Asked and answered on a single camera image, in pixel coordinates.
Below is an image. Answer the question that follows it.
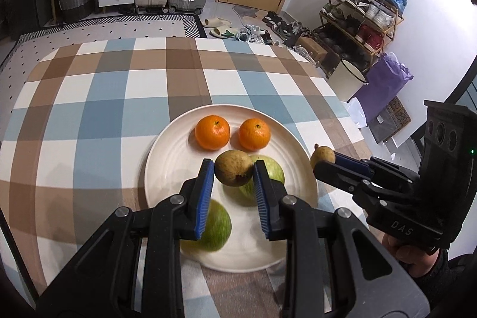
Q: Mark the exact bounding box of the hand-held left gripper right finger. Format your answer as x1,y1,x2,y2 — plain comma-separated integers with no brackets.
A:
253,159,431,318

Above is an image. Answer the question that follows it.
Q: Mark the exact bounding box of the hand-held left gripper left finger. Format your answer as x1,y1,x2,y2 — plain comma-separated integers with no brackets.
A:
35,159,216,318

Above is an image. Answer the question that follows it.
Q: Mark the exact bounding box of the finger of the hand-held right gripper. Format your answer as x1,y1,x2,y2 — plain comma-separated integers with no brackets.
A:
313,160,374,194
333,151,421,189

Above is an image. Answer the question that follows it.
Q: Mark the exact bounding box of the small brown fruit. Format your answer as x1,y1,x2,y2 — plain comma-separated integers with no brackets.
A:
214,150,254,187
310,144,337,171

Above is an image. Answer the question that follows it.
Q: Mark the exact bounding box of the green citrus fruit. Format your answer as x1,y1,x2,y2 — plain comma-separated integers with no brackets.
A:
181,199,232,252
238,155,286,199

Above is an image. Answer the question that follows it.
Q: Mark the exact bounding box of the cream round plate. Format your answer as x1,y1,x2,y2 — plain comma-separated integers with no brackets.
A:
145,104,319,272

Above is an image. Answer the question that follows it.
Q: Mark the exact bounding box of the orange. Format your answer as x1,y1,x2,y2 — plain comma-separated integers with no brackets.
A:
195,115,230,151
238,118,271,151

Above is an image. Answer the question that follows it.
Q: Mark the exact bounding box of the person's right forearm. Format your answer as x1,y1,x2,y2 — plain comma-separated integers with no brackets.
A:
421,251,477,318

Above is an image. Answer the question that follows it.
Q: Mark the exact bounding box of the person's right hand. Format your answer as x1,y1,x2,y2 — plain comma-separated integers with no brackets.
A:
382,234,448,277

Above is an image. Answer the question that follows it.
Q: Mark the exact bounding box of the white plastic bag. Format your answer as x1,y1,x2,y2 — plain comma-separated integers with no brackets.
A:
341,98,369,128

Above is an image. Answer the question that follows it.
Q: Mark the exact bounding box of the brown doormat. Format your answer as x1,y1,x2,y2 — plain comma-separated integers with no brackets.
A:
369,97,412,143

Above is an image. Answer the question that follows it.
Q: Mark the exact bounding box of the white bucket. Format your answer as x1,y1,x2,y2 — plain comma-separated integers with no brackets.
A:
328,58,368,103

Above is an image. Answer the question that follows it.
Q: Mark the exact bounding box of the purple bag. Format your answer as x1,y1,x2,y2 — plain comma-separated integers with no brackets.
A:
352,52,413,123

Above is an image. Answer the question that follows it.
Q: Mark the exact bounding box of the cardboard box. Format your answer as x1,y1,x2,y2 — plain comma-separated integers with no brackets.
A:
296,37,329,60

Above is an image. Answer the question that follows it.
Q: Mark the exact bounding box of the checked tablecloth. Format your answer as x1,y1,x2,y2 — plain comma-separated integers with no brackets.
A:
0,37,368,318

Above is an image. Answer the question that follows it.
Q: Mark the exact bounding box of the wooden shoe rack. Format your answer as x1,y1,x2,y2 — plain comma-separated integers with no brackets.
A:
313,0,405,76

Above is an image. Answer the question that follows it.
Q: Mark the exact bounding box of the cluster of dark shoes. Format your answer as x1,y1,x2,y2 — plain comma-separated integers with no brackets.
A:
235,10,329,54

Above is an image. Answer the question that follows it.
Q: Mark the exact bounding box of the row of sneakers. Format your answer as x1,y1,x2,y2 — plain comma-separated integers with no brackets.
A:
322,0,408,50

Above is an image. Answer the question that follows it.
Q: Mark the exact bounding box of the beige slipper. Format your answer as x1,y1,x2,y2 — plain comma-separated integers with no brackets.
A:
201,17,232,27
209,25,237,39

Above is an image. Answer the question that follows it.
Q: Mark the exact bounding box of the grey floor cloth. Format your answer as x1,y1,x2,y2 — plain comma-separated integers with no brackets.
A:
233,4,258,18

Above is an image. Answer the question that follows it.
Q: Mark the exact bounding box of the white dotted rug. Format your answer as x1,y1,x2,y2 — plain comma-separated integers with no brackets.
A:
0,13,207,73

